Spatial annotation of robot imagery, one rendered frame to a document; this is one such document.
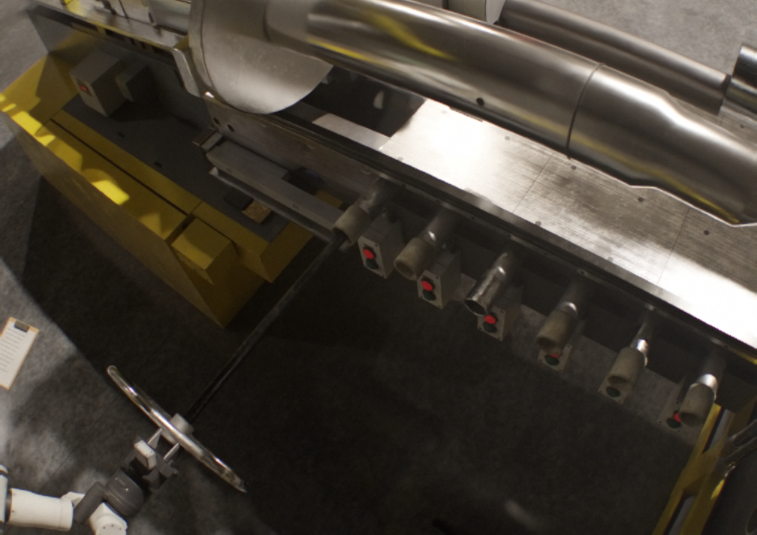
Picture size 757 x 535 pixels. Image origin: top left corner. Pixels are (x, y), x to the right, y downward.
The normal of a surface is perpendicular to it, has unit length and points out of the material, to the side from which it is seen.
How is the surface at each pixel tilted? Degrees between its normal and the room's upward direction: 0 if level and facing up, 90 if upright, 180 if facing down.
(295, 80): 90
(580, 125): 64
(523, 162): 0
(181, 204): 0
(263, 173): 0
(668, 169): 71
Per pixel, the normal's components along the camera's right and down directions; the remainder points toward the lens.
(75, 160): -0.10, -0.59
